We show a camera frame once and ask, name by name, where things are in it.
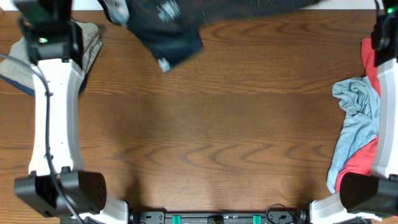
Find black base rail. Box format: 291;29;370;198
129;204;310;224

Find folded navy garment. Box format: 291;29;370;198
1;75;88;96

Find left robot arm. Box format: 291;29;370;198
14;0;129;223

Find folded khaki shorts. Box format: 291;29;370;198
1;21;103;90

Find light blue shirt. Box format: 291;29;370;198
326;77;381;193

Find black printed jersey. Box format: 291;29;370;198
98;0;319;73

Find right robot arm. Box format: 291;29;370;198
297;1;397;223

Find red shirt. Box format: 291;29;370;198
335;39;381;192

